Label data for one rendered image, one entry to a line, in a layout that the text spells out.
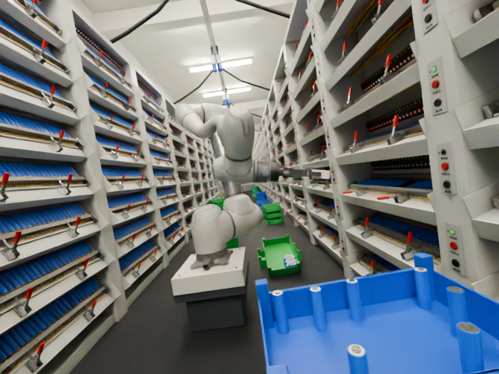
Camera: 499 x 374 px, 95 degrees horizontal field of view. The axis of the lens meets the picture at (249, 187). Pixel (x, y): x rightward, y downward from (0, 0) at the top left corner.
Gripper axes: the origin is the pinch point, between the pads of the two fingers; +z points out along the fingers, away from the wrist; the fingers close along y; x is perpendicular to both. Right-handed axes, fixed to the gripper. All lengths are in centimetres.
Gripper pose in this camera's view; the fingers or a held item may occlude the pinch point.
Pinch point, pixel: (321, 174)
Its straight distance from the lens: 93.1
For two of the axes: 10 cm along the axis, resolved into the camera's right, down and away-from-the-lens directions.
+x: 0.5, -10.0, -0.5
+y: 0.1, 0.5, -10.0
